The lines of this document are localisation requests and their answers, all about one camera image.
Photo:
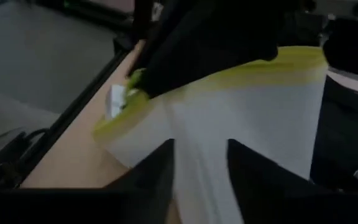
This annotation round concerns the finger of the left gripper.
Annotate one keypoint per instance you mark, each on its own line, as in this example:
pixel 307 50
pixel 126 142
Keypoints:
pixel 204 53

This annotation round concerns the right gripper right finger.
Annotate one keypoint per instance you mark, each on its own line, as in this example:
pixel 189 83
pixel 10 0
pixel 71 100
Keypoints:
pixel 253 171

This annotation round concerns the clear pouch green edge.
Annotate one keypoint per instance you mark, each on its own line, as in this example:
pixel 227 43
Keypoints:
pixel 244 118

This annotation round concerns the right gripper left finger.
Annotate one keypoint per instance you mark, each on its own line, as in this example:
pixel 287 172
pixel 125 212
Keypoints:
pixel 154 168

